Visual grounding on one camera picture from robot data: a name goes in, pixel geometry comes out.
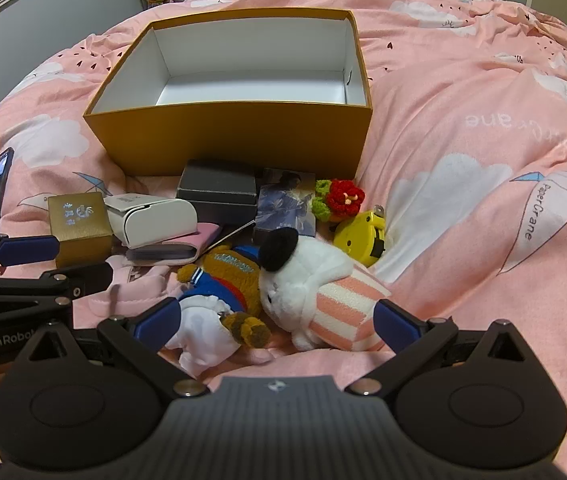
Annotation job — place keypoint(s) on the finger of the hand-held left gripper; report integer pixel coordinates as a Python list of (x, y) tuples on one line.
[(28, 250), (78, 281)]

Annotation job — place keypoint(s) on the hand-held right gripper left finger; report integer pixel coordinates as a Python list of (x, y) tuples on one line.
[(157, 322)]

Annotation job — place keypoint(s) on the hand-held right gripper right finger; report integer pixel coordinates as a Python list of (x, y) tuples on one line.
[(396, 327)]

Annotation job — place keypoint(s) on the small gold box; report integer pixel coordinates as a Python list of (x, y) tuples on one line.
[(80, 227)]

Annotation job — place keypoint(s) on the brown plush blue outfit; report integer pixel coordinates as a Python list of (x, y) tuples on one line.
[(226, 280)]

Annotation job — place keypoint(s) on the pink small box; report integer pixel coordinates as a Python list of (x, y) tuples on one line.
[(198, 245)]

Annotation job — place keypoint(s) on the white plush dog black ear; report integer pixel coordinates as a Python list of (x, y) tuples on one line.
[(313, 285)]

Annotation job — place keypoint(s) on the colourful yellow toy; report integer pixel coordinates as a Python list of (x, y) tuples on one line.
[(361, 237)]

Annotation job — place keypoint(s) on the white hard case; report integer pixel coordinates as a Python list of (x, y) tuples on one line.
[(153, 220)]

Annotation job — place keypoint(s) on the dark grey box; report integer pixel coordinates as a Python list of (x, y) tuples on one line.
[(218, 187)]

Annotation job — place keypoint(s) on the yellow cardboard box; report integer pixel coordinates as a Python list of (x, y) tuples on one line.
[(228, 140)]

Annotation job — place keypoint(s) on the red crochet flower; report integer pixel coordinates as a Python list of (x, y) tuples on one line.
[(341, 200)]

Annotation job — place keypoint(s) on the pink printed blanket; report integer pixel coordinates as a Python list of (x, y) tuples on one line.
[(463, 185)]

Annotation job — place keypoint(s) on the blue photo card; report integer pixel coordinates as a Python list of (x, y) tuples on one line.
[(283, 200)]

